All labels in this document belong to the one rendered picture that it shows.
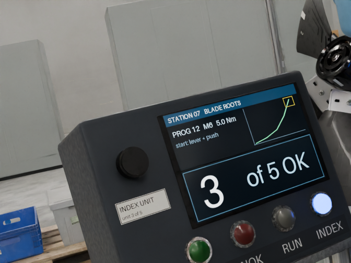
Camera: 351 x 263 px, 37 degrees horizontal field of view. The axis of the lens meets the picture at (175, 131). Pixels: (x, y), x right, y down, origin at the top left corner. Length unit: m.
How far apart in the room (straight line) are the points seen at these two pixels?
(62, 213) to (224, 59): 3.60
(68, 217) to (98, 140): 3.37
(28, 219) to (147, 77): 2.83
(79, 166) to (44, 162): 7.72
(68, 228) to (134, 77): 3.10
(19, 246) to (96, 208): 3.38
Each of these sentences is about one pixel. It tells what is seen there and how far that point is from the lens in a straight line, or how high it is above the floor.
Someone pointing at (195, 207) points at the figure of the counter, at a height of 1.15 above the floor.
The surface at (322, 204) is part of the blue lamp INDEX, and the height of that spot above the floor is 1.12.
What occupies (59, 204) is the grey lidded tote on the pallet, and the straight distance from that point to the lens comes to 3.80.
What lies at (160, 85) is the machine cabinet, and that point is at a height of 0.99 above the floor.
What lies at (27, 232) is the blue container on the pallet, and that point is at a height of 0.32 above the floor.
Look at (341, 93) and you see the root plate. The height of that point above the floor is 1.14.
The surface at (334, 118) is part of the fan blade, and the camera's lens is 1.27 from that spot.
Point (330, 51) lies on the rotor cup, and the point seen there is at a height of 1.24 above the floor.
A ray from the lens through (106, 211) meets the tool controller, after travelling 0.48.
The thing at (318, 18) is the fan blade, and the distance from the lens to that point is 1.51.
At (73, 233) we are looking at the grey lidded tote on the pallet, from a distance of 3.89.
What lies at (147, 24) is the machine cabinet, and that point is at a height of 1.76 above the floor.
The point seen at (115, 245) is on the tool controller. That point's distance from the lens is 0.48.
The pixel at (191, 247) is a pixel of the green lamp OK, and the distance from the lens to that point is 0.49.
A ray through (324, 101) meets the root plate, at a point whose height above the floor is 1.11.
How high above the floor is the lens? 1.29
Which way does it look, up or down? 8 degrees down
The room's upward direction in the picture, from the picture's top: 11 degrees counter-clockwise
